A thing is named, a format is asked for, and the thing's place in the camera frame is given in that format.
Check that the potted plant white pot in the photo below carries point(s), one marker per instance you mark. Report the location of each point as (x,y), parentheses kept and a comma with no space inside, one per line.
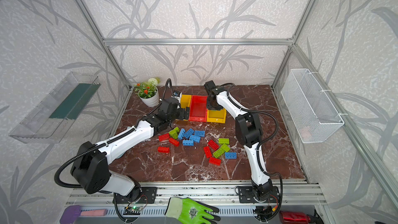
(148,91)

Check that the white wire mesh basket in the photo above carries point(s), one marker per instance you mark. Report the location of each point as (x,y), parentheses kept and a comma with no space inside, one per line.
(312,112)

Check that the red metallic tool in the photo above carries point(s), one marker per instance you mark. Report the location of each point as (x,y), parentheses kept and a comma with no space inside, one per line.
(287,217)

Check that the red lego brick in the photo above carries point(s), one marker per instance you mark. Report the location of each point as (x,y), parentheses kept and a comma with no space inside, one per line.
(207,151)
(164,137)
(215,161)
(213,145)
(164,149)
(174,142)

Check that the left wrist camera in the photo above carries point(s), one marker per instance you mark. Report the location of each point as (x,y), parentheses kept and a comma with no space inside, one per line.
(177,94)

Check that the blue lego brick tilted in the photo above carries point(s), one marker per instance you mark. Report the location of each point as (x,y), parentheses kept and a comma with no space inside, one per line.
(188,133)

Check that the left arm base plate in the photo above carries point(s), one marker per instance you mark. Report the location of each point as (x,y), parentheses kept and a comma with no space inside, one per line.
(144,195)

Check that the blue lego brick upper right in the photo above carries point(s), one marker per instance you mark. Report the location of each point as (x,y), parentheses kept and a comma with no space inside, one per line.
(199,133)

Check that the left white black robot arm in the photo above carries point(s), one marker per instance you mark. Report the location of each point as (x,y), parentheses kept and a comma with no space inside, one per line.
(89,169)

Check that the green lego brick small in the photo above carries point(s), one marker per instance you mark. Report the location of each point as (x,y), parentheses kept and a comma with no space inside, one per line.
(225,148)

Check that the blue lego brick centre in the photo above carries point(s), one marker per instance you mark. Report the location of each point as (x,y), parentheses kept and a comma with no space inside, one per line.
(195,138)

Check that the blue lego brick far right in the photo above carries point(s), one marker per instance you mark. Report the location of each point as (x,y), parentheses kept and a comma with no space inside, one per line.
(230,155)

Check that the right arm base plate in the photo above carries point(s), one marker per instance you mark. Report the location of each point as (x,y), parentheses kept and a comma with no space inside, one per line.
(246,195)

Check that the left yellow plastic bin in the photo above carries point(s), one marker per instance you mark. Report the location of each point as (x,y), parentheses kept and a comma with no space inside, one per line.
(184,105)

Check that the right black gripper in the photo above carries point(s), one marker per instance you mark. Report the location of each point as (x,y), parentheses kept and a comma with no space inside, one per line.
(213,102)

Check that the green work glove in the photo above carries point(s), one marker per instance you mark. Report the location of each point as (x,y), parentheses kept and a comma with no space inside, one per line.
(188,211)

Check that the right yellow plastic bin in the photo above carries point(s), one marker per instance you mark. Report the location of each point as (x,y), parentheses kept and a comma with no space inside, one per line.
(215,116)

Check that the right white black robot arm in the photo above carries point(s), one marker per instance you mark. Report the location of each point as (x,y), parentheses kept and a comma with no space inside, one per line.
(249,132)

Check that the clear acrylic wall shelf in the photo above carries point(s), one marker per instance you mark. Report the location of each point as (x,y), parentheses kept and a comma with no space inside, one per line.
(52,118)

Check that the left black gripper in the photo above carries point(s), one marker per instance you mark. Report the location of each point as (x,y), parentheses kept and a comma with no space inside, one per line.
(182,113)

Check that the blue lego brick lower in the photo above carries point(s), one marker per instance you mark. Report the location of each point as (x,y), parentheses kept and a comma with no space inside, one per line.
(188,143)

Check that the red plastic bin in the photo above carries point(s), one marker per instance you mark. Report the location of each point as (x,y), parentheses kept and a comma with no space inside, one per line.
(198,108)

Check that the blue lego brick leftmost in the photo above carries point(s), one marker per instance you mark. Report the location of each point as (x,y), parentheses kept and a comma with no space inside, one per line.
(181,134)

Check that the yellow plastic bin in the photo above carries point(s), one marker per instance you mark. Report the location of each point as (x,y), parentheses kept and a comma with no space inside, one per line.
(215,116)
(184,105)

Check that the red lego brick bottom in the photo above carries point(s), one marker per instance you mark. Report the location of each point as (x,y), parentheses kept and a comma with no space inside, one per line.
(215,161)

